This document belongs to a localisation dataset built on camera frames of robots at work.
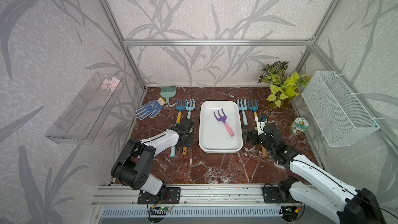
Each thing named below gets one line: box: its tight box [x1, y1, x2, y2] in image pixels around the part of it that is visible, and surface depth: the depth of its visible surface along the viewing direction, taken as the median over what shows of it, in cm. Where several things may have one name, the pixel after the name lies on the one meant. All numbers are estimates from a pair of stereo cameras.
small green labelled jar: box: [289, 117, 309, 136], surface depth 93 cm
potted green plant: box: [257, 60, 311, 110], surface depth 93 cm
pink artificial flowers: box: [101, 76, 121, 92], surface depth 78 cm
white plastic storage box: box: [198, 100, 244, 154], surface depth 99 cm
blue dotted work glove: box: [134, 96, 166, 120], surface depth 110 cm
